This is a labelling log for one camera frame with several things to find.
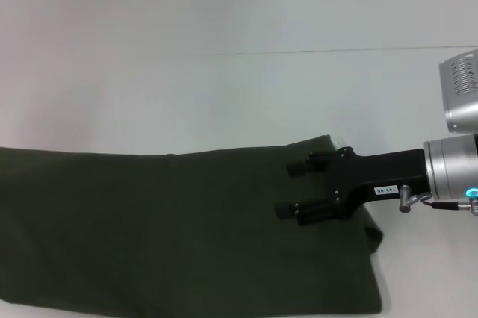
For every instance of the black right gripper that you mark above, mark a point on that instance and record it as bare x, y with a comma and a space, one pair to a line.
373, 183

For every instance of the dark green FREE t-shirt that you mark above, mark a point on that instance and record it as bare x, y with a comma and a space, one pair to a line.
168, 228

